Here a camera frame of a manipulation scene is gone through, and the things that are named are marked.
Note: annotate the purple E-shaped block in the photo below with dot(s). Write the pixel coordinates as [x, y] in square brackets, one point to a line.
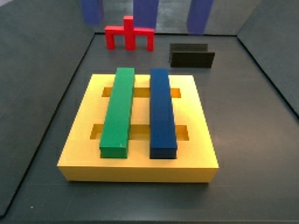
[146, 13]

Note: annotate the yellow slotted board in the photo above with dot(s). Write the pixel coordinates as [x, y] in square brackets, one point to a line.
[195, 164]

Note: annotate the blue long bar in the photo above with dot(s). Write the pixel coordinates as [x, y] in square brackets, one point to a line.
[163, 145]

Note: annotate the green long bar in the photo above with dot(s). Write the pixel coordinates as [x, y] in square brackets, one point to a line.
[114, 140]

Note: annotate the red E-shaped block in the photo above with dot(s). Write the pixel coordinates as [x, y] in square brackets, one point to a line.
[130, 32]

